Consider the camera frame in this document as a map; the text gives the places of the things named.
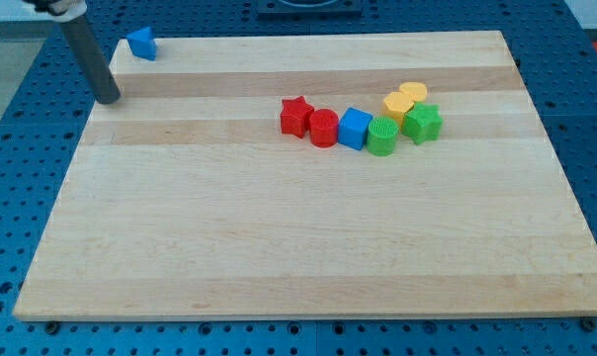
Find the green cylinder block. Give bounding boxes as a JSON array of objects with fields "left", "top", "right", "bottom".
[{"left": 366, "top": 117, "right": 398, "bottom": 156}]

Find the red star block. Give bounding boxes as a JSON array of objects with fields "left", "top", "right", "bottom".
[{"left": 280, "top": 96, "right": 314, "bottom": 138}]

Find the yellow hexagon block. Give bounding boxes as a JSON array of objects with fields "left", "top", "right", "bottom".
[{"left": 382, "top": 92, "right": 414, "bottom": 129}]

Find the blue triangle block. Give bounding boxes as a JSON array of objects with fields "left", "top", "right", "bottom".
[{"left": 126, "top": 27, "right": 157, "bottom": 61}]

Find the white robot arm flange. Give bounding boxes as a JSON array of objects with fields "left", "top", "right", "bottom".
[{"left": 22, "top": 0, "right": 87, "bottom": 23}]

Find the red cylinder block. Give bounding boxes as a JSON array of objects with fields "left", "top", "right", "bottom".
[{"left": 308, "top": 109, "right": 339, "bottom": 148}]

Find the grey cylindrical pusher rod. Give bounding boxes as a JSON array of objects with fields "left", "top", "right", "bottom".
[{"left": 60, "top": 15, "right": 121, "bottom": 105}]

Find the blue cube block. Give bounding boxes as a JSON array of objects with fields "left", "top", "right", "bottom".
[{"left": 338, "top": 107, "right": 373, "bottom": 150}]

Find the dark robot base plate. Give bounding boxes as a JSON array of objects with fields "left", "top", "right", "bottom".
[{"left": 253, "top": 0, "right": 363, "bottom": 18}]

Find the light wooden board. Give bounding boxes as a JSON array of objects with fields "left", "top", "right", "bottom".
[{"left": 13, "top": 31, "right": 597, "bottom": 321}]

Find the yellow round block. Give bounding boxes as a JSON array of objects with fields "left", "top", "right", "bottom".
[{"left": 398, "top": 82, "right": 428, "bottom": 102}]

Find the green star block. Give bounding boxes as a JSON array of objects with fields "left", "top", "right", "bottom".
[{"left": 402, "top": 103, "right": 443, "bottom": 145}]

